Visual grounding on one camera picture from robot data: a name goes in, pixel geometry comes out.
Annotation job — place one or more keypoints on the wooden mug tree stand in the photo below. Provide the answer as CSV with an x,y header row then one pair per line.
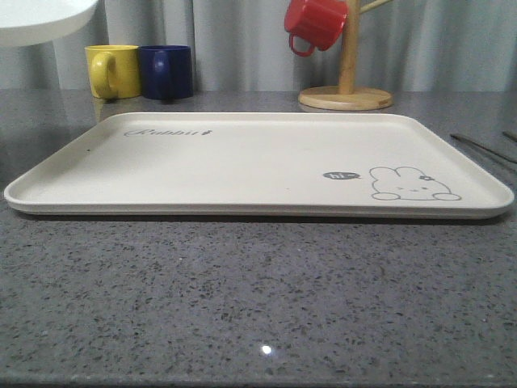
x,y
346,96

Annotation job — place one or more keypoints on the silver metal chopstick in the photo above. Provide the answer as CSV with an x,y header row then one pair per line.
x,y
470,141

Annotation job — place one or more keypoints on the silver metal spoon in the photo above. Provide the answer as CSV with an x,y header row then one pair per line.
x,y
510,136

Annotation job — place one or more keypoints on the red enamel mug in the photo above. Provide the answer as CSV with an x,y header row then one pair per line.
x,y
314,24

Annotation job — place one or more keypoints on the cream rabbit serving tray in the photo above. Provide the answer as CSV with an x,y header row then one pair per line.
x,y
243,163

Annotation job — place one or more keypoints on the yellow mug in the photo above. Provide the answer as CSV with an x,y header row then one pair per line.
x,y
113,71

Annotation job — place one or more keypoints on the white round plate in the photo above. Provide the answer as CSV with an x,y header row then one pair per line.
x,y
25,23

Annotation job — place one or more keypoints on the dark blue mug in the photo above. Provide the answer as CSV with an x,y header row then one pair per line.
x,y
165,71

